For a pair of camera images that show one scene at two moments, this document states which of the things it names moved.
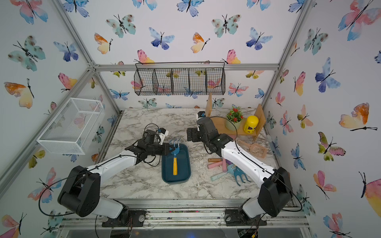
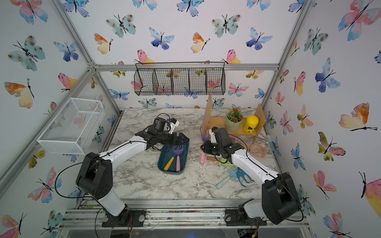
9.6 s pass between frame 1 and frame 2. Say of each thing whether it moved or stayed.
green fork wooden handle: stayed
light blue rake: moved
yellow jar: stayed
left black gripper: moved
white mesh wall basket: stayed
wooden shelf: stayed
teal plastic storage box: moved
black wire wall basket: stayed
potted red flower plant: stayed
